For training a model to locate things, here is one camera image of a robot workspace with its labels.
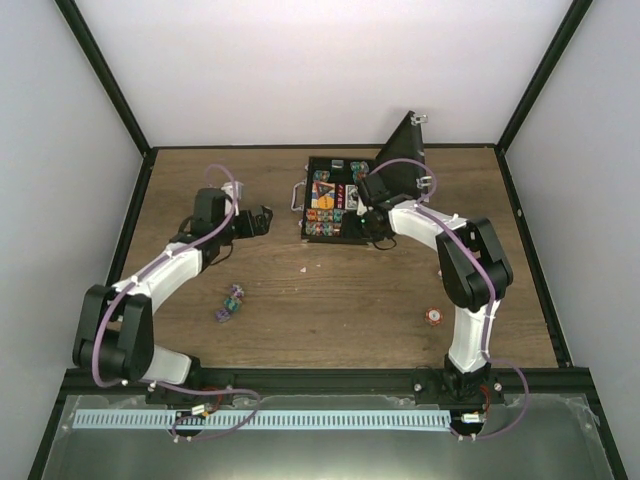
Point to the metal sheet front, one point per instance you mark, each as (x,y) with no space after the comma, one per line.
(543,437)

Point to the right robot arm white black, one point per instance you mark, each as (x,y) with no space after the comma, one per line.
(475,273)

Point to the black frame rail right side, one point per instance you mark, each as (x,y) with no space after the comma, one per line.
(560,348)

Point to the chips in case back slot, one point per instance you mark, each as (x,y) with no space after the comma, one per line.
(359,170)

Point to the red dice in case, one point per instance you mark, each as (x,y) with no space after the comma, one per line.
(339,197)

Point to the orange poker chip flat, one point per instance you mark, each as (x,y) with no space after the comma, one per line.
(433,316)

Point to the chips row in case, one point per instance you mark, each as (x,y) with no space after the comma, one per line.
(322,229)
(324,215)

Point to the black poker set case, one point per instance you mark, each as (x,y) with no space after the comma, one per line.
(397,173)

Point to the purple poker chip stack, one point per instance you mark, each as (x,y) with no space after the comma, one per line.
(223,315)
(237,291)

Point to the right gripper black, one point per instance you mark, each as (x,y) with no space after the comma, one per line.
(349,230)

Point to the black frame rail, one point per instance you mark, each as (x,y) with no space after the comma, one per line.
(560,348)
(117,250)

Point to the black frame post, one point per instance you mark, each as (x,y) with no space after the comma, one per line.
(91,50)
(564,33)

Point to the black frame post left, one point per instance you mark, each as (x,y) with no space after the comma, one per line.
(91,50)

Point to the black front mounting rail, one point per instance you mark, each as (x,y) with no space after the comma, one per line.
(424,385)

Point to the light blue slotted cable duct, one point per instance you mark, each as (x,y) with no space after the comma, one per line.
(298,420)

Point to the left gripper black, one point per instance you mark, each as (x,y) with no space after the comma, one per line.
(262,229)

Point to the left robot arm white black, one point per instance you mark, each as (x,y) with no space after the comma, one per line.
(115,336)

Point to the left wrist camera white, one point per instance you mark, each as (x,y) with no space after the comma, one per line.
(234,189)

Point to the blue playing card deck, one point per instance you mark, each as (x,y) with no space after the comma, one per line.
(351,197)

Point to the black frame post right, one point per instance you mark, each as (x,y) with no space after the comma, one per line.
(564,33)

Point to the black frame rail left side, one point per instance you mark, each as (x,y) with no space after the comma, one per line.
(117,250)

